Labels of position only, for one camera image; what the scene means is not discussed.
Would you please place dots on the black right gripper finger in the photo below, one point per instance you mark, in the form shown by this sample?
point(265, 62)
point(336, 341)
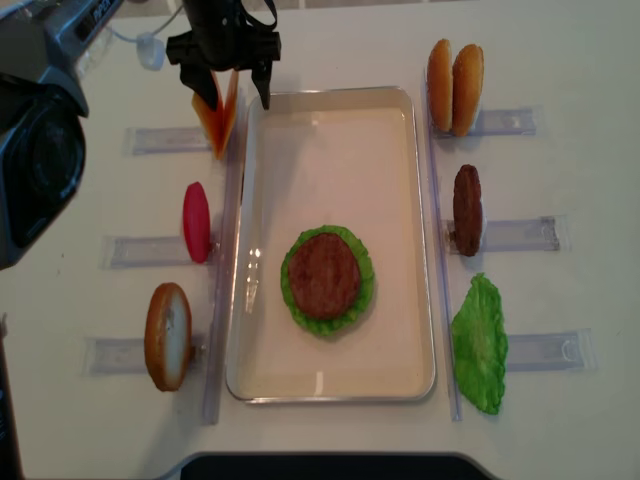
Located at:
point(201, 81)

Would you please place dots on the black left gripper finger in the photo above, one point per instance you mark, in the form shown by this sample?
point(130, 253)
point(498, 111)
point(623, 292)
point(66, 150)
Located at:
point(261, 77)

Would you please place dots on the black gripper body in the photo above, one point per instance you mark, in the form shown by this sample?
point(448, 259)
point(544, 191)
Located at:
point(223, 36)

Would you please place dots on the orange cheese slice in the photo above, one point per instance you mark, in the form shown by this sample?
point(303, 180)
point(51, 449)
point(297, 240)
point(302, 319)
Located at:
point(211, 121)
point(230, 111)

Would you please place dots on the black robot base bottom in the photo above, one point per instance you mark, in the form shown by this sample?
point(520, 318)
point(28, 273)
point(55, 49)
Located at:
point(331, 466)

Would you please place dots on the red tomato slice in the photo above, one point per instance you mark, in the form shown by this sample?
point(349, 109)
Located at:
point(196, 223)

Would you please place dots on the meat patty on tray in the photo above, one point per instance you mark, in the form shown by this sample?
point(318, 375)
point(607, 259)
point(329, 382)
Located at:
point(324, 277)

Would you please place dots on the upright brown meat patty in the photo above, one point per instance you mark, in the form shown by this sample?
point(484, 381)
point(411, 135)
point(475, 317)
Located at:
point(468, 211)

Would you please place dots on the lettuce leaf on tray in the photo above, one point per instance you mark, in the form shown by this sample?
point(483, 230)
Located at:
point(363, 299)

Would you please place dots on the upright green lettuce leaf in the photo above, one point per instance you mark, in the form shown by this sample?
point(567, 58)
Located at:
point(481, 346)

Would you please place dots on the white rectangular metal tray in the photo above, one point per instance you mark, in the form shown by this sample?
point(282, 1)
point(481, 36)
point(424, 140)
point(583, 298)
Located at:
point(346, 158)

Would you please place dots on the left golden bun half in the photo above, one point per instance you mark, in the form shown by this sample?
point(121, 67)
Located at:
point(440, 85)

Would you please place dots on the golden bun half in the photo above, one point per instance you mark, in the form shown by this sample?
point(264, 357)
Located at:
point(440, 85)
point(468, 77)

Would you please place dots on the right golden bun half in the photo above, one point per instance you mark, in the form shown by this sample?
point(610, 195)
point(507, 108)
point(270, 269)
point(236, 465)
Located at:
point(468, 77)

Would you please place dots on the bun half with white face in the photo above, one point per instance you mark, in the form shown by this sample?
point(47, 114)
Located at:
point(167, 338)

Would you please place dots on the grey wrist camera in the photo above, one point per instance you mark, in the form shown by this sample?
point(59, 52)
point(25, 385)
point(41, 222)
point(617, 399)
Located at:
point(42, 41)

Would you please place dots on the clear holder rail upper right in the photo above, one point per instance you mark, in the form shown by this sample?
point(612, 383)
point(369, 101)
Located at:
point(506, 122)

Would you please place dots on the clear holder rail lower left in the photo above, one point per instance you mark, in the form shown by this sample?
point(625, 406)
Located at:
point(114, 356)

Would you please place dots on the clear holder rail middle right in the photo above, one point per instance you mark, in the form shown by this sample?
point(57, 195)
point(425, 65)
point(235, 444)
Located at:
point(546, 233)

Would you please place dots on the long clear rail right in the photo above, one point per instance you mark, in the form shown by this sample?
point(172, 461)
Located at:
point(453, 393)

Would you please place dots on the clear holder rail lower right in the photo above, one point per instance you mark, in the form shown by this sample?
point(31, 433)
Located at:
point(564, 351)

